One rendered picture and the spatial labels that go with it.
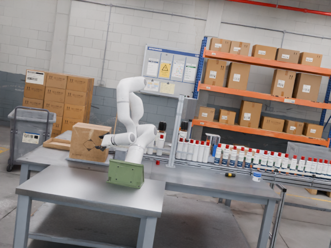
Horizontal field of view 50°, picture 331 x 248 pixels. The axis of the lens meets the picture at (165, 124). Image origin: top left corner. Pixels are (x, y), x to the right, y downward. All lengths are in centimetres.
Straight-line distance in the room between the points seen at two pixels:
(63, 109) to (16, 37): 254
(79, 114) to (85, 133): 355
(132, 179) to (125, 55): 549
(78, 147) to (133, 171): 68
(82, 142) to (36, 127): 223
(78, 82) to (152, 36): 214
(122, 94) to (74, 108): 403
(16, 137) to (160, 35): 391
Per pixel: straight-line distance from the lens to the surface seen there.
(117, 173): 254
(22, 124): 518
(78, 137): 299
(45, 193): 230
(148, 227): 225
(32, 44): 837
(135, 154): 260
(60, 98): 656
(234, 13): 789
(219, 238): 351
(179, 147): 336
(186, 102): 315
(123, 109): 252
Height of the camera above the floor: 163
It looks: 8 degrees down
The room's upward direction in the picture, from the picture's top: 9 degrees clockwise
